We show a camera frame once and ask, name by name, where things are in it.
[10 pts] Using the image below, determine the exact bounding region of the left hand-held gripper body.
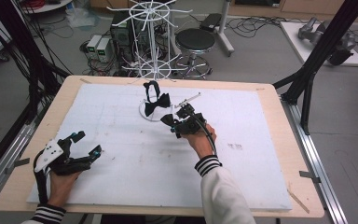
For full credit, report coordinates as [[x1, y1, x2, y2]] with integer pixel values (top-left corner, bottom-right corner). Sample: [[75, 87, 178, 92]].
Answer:
[[33, 138, 93, 176]]

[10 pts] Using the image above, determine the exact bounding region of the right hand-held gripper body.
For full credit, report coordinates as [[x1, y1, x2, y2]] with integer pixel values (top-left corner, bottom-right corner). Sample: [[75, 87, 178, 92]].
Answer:
[[171, 91, 213, 140]]

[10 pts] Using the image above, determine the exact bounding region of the black bow tie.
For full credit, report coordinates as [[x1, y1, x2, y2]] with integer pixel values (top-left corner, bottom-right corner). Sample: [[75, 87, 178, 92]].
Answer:
[[143, 79, 172, 118]]

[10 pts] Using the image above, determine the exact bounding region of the white wire display rack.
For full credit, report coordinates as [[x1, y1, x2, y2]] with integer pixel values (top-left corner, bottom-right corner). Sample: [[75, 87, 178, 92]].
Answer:
[[106, 0, 194, 123]]

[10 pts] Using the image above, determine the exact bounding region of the person's right hand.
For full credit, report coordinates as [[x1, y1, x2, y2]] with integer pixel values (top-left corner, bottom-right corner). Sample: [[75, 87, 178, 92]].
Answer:
[[185, 123, 218, 161]]

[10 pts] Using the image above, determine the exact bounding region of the person's left hand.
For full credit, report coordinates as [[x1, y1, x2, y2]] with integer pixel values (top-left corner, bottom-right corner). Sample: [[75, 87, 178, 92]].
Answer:
[[48, 169, 83, 208]]

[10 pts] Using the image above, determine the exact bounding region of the white foam board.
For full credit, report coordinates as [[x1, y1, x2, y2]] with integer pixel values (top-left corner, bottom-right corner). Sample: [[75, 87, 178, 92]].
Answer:
[[27, 83, 293, 212]]

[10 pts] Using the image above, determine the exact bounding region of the black round stool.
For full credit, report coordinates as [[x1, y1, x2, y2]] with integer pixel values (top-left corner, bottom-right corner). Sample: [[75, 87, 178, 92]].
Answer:
[[174, 27, 216, 80]]

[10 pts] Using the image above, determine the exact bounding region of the desk with white legs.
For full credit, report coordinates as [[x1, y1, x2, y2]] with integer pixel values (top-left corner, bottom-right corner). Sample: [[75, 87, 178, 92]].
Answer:
[[213, 0, 236, 58]]

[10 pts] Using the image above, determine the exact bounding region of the grey power supply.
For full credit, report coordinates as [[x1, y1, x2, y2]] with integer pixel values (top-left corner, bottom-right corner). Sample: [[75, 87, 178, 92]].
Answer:
[[96, 36, 112, 63], [86, 34, 103, 54]]

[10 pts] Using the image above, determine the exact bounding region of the black flat box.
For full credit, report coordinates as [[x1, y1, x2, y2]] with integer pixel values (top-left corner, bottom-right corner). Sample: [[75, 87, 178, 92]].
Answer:
[[200, 12, 223, 32]]

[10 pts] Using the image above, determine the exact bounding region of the black computer tower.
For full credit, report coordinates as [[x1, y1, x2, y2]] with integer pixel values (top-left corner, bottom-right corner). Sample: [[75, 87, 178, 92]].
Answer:
[[110, 11, 138, 63]]

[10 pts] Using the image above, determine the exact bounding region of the wooden table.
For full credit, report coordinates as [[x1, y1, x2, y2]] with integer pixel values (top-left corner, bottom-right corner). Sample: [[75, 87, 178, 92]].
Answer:
[[0, 75, 325, 218]]

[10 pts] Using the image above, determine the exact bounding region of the clear plastic bag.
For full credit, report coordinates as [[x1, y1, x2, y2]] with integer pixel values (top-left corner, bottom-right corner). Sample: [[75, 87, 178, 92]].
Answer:
[[66, 7, 101, 29]]

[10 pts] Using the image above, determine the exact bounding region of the white floor platform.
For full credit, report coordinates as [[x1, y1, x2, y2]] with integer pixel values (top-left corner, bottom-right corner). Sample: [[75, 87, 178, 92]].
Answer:
[[279, 21, 358, 67]]

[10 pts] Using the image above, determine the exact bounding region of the thin wooden stick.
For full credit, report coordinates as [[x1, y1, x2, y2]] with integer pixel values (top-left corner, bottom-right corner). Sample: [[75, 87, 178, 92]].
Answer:
[[287, 189, 310, 215]]

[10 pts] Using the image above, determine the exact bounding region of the white round table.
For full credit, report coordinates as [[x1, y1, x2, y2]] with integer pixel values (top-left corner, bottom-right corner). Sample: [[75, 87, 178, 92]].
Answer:
[[21, 0, 73, 14]]

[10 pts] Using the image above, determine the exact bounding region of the grey robot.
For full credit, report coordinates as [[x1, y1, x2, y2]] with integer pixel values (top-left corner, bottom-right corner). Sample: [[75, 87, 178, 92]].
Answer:
[[297, 17, 358, 66]]

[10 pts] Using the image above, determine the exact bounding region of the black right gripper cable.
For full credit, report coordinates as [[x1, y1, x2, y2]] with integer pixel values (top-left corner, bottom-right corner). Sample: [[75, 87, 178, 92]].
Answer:
[[195, 116, 217, 157]]

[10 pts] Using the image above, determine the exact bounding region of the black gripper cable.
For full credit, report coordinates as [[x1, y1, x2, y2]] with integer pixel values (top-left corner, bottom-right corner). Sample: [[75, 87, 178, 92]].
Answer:
[[195, 116, 217, 157], [33, 150, 50, 204]]

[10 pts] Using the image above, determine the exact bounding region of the grey metal bracket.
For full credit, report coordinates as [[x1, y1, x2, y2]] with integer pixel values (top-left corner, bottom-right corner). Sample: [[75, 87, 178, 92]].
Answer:
[[298, 170, 322, 185], [4, 158, 31, 175]]

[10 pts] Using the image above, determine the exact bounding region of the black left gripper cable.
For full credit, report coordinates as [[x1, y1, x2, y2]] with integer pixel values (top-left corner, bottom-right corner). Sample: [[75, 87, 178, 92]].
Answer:
[[33, 150, 50, 204]]

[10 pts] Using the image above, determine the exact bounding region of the aluminium rail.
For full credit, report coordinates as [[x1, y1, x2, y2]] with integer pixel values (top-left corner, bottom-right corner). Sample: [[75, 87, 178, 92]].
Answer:
[[0, 120, 36, 209], [281, 96, 349, 224]]

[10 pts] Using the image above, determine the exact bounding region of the black metal frame with cables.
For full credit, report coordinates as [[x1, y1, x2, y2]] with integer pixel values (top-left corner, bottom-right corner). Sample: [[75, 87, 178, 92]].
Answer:
[[0, 0, 72, 185]]

